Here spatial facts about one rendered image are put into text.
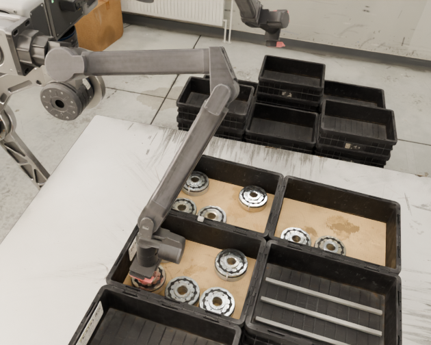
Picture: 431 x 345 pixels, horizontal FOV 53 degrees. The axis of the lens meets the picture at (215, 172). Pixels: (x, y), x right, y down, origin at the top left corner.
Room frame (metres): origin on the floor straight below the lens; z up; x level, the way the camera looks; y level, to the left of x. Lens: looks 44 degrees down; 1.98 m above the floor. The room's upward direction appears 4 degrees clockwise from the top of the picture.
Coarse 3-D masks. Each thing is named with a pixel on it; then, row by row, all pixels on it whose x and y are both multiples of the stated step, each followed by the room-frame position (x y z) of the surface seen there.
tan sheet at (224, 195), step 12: (216, 180) 1.15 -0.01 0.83; (180, 192) 1.07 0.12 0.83; (216, 192) 1.09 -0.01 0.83; (228, 192) 1.09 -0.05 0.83; (204, 204) 1.03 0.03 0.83; (216, 204) 1.03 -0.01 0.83; (228, 204) 1.03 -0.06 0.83; (228, 216) 0.98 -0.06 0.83; (240, 216) 0.98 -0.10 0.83; (252, 216) 0.98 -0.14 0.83; (264, 216) 0.99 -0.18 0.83; (252, 228) 0.93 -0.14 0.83; (264, 228) 0.94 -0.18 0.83
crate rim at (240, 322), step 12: (180, 216) 0.88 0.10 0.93; (216, 228) 0.84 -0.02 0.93; (228, 228) 0.84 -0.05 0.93; (132, 240) 0.77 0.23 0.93; (264, 240) 0.81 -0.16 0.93; (120, 252) 0.73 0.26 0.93; (108, 276) 0.64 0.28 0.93; (252, 276) 0.68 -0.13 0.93; (132, 288) 0.61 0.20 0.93; (252, 288) 0.64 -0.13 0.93; (204, 312) 0.56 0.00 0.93; (240, 324) 0.53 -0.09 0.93
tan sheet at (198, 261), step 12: (192, 252) 0.82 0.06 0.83; (204, 252) 0.82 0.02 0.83; (216, 252) 0.82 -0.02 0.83; (168, 264) 0.76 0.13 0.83; (180, 264) 0.77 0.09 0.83; (192, 264) 0.77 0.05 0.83; (204, 264) 0.77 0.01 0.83; (252, 264) 0.79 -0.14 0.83; (168, 276) 0.72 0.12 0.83; (192, 276) 0.73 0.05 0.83; (204, 276) 0.73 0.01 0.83; (216, 276) 0.73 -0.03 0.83; (204, 288) 0.69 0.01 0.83; (228, 288) 0.69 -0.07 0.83; (240, 288) 0.70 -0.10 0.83; (240, 300) 0.66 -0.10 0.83; (240, 312) 0.62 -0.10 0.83
